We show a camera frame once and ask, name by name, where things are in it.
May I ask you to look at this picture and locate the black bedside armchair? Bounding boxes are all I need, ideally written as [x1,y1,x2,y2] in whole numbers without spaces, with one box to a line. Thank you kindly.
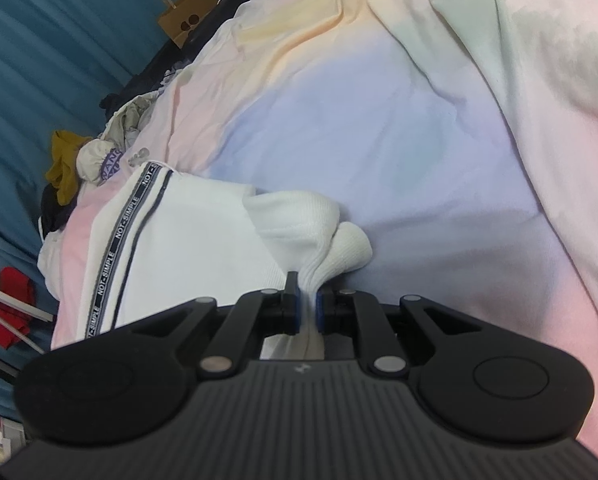
[99,0,249,119]

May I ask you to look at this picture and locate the garment steamer on stand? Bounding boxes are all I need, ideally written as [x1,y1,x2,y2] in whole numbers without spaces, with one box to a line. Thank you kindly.
[0,290,55,385]

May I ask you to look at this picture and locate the white sweatpants with striped band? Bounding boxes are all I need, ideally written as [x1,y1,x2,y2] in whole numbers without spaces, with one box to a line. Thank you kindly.
[71,162,372,360]

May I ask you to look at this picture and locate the red cloth on chair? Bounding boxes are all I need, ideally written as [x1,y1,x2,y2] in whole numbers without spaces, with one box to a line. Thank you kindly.
[0,265,38,351]

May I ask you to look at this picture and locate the grey jacket with purple label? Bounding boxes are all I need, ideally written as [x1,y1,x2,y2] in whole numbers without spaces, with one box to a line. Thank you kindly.
[75,90,160,185]

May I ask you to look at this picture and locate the blue curtain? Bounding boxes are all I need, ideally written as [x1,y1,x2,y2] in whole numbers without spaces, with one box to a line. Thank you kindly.
[0,0,206,426]

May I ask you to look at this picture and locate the black garment on pile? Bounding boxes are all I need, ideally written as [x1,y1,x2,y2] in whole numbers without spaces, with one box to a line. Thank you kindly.
[41,184,78,236]

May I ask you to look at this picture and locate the brown paper shopping bag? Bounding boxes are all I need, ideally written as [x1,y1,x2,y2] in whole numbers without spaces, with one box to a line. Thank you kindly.
[157,0,218,49]

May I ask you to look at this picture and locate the mustard yellow garment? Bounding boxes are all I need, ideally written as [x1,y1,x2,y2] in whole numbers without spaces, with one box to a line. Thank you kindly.
[45,130,92,206]

